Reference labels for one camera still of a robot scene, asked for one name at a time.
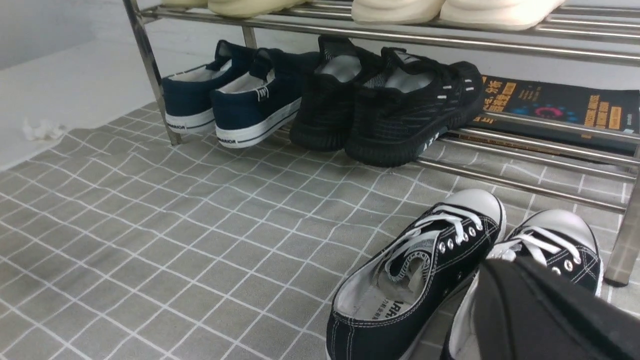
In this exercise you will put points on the beige slipper far left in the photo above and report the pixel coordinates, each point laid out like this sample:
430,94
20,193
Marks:
187,4

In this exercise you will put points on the black knit sneaker left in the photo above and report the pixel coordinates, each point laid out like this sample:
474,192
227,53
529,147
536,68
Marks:
326,113

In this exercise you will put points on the black canvas sneaker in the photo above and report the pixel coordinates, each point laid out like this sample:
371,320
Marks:
381,310
560,241

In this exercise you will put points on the crumpled white tissue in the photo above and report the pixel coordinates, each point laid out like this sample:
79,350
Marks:
45,130

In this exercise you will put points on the black book orange text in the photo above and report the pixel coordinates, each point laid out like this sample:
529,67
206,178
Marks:
611,109

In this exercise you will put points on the navy sneaker right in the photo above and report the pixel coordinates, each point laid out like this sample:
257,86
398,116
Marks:
263,99

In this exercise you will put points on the navy sneaker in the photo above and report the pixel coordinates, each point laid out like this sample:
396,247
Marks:
263,99
187,93

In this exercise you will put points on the navy sneaker left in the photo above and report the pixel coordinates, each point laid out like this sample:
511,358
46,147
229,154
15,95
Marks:
187,93

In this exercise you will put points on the stainless steel shoe rack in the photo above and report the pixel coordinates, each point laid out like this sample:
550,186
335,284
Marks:
600,34

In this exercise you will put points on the cream slipper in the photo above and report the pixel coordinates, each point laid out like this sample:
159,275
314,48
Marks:
395,12
508,15

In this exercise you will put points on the black knit sneaker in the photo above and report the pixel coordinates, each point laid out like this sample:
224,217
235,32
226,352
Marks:
326,113
408,104

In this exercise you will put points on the black knit sneaker right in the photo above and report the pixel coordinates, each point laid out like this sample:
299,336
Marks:
408,104

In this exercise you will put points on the cream slipper far right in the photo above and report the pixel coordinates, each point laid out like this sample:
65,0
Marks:
508,15

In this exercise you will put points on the grey checked floor cloth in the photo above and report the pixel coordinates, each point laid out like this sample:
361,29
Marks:
116,245

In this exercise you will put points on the beige slipper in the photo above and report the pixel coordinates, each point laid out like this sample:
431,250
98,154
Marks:
187,4
244,9

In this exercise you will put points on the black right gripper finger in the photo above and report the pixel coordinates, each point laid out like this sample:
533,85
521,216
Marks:
523,311

